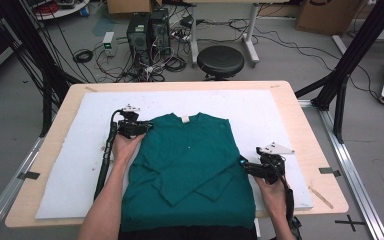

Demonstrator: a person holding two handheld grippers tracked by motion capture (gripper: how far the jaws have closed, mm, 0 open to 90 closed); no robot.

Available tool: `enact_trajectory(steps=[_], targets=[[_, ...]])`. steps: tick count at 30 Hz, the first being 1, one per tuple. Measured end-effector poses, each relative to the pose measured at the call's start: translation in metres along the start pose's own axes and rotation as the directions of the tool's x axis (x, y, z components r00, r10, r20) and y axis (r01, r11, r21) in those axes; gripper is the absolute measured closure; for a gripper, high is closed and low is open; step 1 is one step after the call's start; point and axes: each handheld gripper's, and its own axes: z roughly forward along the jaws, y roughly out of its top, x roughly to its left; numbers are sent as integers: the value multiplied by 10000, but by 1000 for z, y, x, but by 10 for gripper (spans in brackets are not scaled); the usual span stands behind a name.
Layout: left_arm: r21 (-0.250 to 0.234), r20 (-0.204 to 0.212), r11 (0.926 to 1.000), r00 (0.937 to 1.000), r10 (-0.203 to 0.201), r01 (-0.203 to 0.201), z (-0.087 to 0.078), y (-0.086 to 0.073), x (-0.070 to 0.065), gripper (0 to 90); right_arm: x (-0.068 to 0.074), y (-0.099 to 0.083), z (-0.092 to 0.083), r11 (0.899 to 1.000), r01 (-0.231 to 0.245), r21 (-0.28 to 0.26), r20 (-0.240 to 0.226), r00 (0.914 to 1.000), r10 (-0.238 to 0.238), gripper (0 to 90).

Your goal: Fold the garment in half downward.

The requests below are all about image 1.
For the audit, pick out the black metal frame stand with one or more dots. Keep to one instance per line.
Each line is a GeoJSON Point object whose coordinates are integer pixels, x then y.
{"type": "Point", "coordinates": [356, 50]}
{"type": "Point", "coordinates": [33, 50]}

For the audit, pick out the round white table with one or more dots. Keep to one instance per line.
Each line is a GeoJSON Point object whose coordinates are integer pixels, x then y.
{"type": "Point", "coordinates": [63, 10]}

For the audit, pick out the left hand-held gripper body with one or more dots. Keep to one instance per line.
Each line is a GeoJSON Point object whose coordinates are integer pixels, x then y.
{"type": "Point", "coordinates": [126, 125]}

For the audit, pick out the person's right hand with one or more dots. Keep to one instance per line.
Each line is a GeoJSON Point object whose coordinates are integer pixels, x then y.
{"type": "Point", "coordinates": [275, 198]}

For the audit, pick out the green long-sleeved shirt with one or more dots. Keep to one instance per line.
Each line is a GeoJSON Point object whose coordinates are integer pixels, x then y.
{"type": "Point", "coordinates": [186, 160]}

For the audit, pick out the small cardboard box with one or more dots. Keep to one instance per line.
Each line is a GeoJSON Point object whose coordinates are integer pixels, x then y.
{"type": "Point", "coordinates": [130, 6]}

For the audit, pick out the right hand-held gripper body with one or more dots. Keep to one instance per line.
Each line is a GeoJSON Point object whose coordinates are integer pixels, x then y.
{"type": "Point", "coordinates": [273, 166]}

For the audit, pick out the beige tape strip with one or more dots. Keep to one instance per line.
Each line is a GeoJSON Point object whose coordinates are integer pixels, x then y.
{"type": "Point", "coordinates": [321, 198]}

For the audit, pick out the black round stool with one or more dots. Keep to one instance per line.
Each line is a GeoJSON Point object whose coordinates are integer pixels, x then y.
{"type": "Point", "coordinates": [220, 60]}

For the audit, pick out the aluminium rail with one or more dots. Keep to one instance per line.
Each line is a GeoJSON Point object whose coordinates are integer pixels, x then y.
{"type": "Point", "coordinates": [353, 180]}
{"type": "Point", "coordinates": [10, 196]}

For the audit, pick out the large cardboard box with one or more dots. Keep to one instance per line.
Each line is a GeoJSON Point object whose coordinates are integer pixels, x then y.
{"type": "Point", "coordinates": [326, 16]}

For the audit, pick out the person's left hand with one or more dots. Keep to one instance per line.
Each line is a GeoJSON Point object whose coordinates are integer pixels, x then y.
{"type": "Point", "coordinates": [125, 148]}

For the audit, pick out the white foam mat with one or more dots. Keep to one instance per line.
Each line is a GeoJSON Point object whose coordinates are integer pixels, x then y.
{"type": "Point", "coordinates": [80, 150]}

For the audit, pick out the white desk frame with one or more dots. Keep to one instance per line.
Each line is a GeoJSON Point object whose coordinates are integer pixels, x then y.
{"type": "Point", "coordinates": [250, 36]}

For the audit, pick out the small white device green light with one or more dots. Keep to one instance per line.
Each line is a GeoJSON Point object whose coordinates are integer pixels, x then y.
{"type": "Point", "coordinates": [109, 43]}

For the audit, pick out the light wooden table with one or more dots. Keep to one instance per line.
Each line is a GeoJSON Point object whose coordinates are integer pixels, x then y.
{"type": "Point", "coordinates": [53, 133]}

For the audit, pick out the black computer tower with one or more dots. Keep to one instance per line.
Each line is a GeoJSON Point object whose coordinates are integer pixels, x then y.
{"type": "Point", "coordinates": [138, 36]}
{"type": "Point", "coordinates": [160, 30]}

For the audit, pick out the person's dark clothing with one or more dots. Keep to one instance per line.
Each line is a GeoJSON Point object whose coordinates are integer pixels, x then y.
{"type": "Point", "coordinates": [186, 235]}

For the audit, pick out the black tape strip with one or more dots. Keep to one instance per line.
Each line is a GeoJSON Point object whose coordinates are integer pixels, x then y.
{"type": "Point", "coordinates": [330, 172]}
{"type": "Point", "coordinates": [29, 175]}

